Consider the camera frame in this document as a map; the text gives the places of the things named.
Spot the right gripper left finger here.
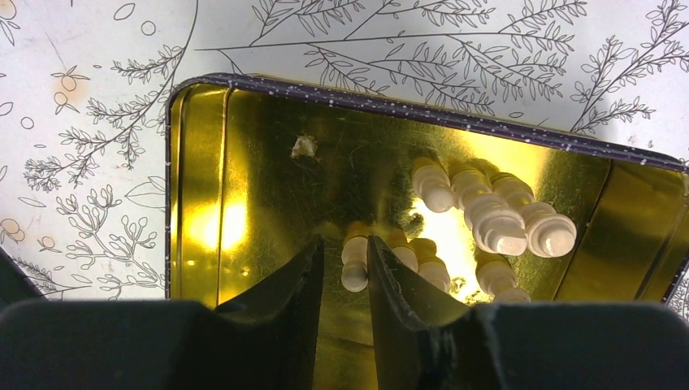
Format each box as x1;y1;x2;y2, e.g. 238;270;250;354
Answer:
1;236;324;389

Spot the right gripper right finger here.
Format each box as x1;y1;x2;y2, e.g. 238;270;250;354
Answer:
367;236;688;389

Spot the white chess piece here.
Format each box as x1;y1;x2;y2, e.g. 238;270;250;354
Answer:
490;172;577;258
450;165;527;256
409;238;451;293
411;158;454;213
340;221;370;293
474;249;531;303
386;227;418;272

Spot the gold tin box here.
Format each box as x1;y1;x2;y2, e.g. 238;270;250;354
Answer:
167;74;688;389

